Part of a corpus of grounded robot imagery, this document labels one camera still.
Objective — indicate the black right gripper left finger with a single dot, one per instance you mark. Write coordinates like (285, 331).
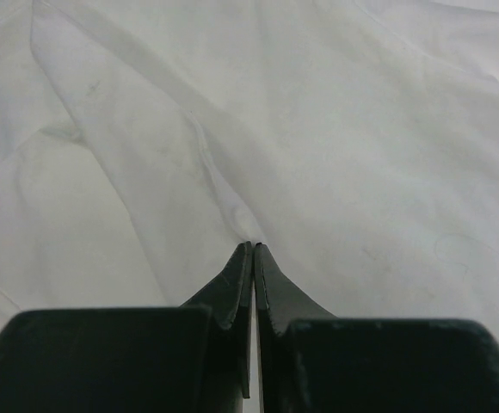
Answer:
(214, 354)

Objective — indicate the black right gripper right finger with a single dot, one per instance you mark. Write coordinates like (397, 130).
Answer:
(279, 302)

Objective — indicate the white printed t shirt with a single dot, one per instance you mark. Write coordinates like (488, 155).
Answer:
(141, 141)

